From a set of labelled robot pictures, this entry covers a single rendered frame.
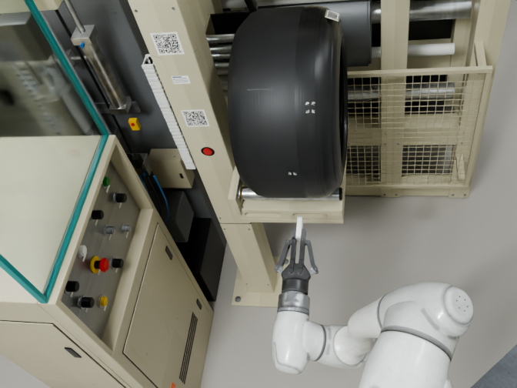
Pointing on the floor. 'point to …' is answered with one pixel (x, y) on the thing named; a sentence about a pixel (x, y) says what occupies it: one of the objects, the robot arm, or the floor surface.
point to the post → (208, 136)
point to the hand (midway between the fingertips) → (299, 229)
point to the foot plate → (261, 299)
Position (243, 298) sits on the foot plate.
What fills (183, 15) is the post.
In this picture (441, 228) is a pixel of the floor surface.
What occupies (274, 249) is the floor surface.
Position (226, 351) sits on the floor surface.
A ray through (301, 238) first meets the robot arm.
